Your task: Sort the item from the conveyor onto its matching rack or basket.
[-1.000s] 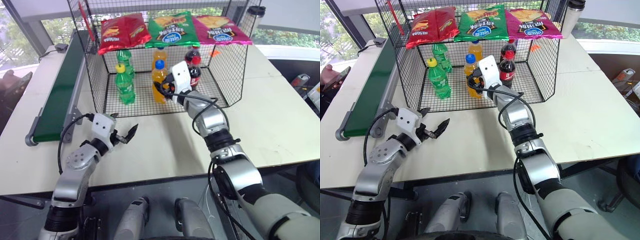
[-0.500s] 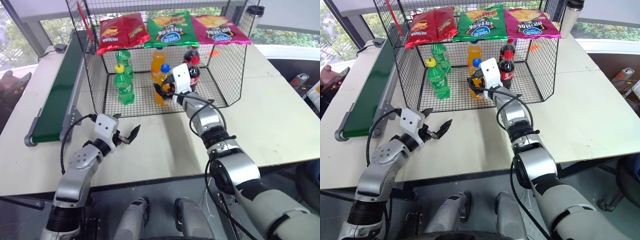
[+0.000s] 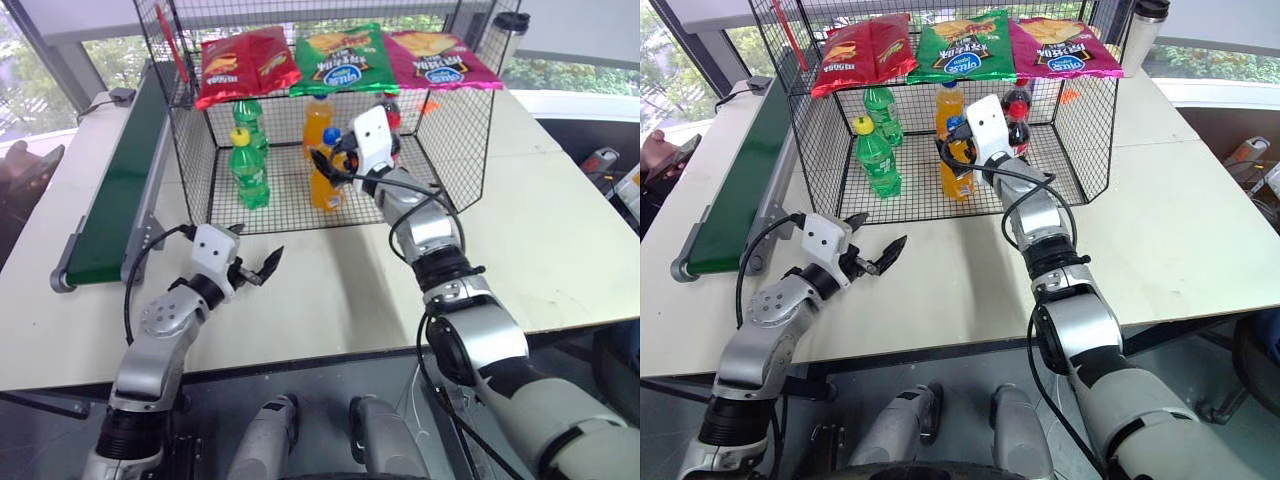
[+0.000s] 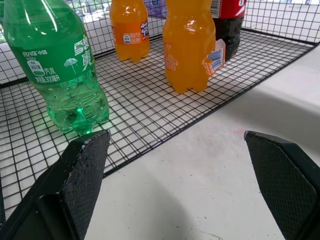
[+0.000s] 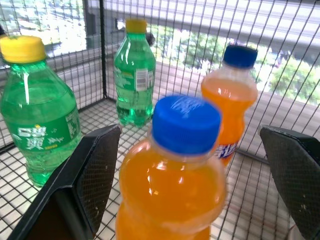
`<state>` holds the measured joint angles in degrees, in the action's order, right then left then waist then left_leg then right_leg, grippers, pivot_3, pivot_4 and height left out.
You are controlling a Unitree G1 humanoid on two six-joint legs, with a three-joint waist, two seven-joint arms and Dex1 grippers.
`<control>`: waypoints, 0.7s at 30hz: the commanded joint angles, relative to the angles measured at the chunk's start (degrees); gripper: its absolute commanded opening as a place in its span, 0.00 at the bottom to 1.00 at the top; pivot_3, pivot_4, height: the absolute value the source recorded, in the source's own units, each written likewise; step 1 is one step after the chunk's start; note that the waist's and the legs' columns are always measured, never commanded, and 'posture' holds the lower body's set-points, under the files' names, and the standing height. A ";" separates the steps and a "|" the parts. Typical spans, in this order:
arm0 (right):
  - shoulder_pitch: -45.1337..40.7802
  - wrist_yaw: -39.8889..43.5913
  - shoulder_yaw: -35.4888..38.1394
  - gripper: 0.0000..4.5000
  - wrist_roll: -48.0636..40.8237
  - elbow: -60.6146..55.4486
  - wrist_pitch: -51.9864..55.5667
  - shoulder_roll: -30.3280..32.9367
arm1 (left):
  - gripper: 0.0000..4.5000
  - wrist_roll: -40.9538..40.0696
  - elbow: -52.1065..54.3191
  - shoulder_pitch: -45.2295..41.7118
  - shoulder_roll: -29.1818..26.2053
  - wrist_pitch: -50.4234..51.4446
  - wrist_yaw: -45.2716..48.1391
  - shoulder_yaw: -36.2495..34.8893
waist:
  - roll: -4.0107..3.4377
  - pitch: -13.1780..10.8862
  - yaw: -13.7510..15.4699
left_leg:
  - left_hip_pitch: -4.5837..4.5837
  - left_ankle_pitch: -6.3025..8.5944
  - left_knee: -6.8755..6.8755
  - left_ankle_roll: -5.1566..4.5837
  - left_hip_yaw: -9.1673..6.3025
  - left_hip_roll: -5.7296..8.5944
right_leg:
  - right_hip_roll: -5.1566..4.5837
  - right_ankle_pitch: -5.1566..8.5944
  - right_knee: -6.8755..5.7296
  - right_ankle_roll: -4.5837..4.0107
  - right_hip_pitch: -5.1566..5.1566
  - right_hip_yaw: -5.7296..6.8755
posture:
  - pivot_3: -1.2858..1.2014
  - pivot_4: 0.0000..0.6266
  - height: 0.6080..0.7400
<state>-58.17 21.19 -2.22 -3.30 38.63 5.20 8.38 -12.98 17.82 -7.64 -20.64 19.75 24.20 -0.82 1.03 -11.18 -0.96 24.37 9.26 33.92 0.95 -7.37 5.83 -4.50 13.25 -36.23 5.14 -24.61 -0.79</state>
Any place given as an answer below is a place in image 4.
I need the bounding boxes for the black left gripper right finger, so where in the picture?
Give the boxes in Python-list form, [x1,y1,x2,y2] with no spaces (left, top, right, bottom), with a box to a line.
[243,130,320,240]

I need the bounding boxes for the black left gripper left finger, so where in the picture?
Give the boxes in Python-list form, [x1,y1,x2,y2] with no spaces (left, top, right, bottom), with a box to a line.
[0,129,112,240]

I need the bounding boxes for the green Sprite soda bottle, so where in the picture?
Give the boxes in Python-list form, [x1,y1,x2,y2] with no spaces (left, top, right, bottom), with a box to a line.
[2,0,111,136]

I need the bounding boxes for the orange soda bottle intact label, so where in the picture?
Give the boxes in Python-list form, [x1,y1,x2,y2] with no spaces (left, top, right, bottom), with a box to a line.
[109,0,151,63]

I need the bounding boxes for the dark cola bottle red label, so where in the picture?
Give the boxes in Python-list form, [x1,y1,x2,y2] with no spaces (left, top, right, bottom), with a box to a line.
[211,0,248,61]

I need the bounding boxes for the orange soda bottle torn label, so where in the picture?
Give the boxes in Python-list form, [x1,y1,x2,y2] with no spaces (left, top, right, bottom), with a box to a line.
[162,0,227,95]

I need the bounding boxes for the black wire mesh rack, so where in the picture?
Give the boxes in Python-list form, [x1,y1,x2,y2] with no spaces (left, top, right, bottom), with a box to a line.
[0,0,320,227]

